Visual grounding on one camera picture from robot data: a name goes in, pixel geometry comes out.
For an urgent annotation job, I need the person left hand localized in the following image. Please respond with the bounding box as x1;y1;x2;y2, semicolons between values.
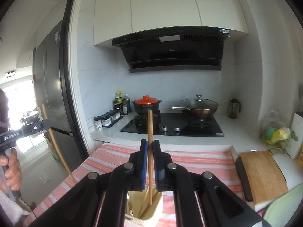
1;149;22;193

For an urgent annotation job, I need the cream ribbed utensil box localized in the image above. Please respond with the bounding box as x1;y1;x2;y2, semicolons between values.
124;188;163;227

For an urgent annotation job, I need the red striped tablecloth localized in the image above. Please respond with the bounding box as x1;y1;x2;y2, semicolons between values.
23;143;244;226

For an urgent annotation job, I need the wooden cutting board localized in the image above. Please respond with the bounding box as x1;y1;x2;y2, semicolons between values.
238;151;288;205

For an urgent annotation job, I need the grey refrigerator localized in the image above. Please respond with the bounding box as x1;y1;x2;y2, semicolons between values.
33;22;84;171

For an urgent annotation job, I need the spice jar rack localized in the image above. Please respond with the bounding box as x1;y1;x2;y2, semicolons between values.
94;109;123;130

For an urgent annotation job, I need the yellow green bag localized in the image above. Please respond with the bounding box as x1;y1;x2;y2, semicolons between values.
262;127;298;146

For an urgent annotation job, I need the white knife block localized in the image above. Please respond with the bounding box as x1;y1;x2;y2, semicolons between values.
287;112;303;159

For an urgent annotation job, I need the black gas stove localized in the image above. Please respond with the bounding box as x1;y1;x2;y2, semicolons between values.
121;112;224;137

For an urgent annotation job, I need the dark glass kettle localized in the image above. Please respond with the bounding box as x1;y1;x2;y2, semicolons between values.
228;97;241;119

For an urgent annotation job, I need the soy sauce bottle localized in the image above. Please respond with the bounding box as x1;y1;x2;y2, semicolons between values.
115;91;124;115

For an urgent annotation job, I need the clay pot orange lid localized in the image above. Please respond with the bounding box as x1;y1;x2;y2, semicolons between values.
131;95;162;115

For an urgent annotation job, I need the black frying pan with lid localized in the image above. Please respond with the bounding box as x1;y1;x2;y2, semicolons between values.
172;94;219;119

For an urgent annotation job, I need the black range hood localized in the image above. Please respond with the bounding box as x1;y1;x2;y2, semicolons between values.
112;26;230;73

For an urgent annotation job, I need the white upper cabinet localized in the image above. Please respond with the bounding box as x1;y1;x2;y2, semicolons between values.
94;0;249;47

